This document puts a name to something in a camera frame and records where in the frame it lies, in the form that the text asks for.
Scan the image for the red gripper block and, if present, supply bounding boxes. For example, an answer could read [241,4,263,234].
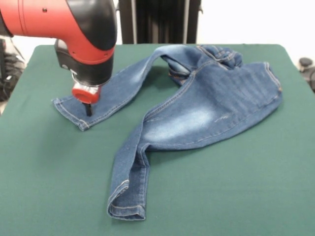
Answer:
[71,83,102,117]

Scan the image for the blue denim jeans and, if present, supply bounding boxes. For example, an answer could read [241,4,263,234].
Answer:
[51,44,284,220]

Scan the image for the dark green table cloth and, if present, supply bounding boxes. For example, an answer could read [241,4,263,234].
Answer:
[0,43,315,236]

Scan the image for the black round-topped device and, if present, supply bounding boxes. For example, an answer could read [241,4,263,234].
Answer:
[299,57,315,93]

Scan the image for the black equipment with cables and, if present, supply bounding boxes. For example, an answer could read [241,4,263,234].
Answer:
[0,34,27,103]

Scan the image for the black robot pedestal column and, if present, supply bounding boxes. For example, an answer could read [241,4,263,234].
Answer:
[115,0,204,45]

